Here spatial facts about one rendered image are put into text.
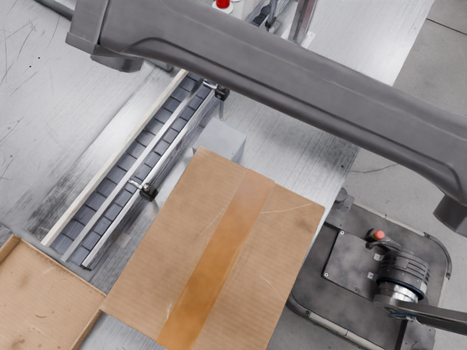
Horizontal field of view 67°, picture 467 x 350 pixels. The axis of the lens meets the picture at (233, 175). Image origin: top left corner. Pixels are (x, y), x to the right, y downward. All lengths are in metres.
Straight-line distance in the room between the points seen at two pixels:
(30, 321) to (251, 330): 0.53
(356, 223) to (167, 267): 1.15
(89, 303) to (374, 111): 0.75
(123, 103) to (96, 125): 0.09
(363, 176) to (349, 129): 1.71
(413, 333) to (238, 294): 1.11
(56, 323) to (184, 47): 0.74
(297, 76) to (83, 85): 0.89
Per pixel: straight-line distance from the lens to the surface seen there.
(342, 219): 1.53
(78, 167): 0.97
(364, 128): 0.26
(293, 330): 1.72
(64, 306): 0.90
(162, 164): 0.87
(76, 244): 0.77
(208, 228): 0.57
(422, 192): 2.08
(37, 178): 1.00
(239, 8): 0.96
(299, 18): 1.11
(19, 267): 0.95
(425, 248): 1.71
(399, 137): 0.27
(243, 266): 0.56
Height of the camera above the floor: 1.67
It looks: 68 degrees down
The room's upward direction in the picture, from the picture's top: 10 degrees clockwise
